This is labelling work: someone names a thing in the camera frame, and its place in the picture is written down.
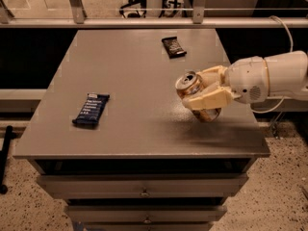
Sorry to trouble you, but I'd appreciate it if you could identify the black pole with wheel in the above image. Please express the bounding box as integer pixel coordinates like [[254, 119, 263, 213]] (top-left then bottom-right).
[[0, 125, 13, 194]]

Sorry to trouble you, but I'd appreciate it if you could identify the lower grey drawer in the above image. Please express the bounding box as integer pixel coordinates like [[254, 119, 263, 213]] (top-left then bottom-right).
[[65, 205, 226, 224]]

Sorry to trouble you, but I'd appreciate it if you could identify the grey drawer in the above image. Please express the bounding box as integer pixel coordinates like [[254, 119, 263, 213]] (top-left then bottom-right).
[[37, 173, 248, 199], [65, 205, 226, 224]]

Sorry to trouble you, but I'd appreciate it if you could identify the black office chair base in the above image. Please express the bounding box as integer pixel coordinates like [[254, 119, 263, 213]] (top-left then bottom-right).
[[119, 0, 146, 18]]

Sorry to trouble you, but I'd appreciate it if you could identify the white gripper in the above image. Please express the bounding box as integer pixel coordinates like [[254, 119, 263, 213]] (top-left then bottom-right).
[[182, 57, 269, 111]]

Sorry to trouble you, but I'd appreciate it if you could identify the upper grey drawer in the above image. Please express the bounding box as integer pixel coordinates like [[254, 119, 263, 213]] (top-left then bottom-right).
[[37, 173, 248, 199]]

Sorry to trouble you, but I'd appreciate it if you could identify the blue snack bar wrapper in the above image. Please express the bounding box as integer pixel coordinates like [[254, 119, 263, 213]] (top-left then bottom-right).
[[72, 93, 110, 125]]

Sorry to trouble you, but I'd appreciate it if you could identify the orange soda can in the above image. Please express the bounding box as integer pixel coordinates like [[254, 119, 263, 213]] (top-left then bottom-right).
[[175, 71, 221, 122]]

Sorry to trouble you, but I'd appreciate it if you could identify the metal railing with glass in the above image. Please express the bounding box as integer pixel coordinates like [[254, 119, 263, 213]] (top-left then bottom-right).
[[1, 0, 308, 29]]

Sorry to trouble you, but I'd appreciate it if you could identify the dark brown snack packet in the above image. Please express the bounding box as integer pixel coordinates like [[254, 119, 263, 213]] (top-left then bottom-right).
[[162, 37, 187, 59]]

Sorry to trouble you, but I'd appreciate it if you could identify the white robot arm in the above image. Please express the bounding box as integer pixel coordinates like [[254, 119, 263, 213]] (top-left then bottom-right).
[[175, 51, 308, 111]]

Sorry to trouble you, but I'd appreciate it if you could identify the grey drawer cabinet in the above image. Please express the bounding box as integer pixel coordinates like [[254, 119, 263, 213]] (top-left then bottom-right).
[[14, 29, 270, 231]]

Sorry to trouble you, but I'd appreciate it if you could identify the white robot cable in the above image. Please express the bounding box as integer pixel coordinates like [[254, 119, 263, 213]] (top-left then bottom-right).
[[249, 14, 295, 115]]

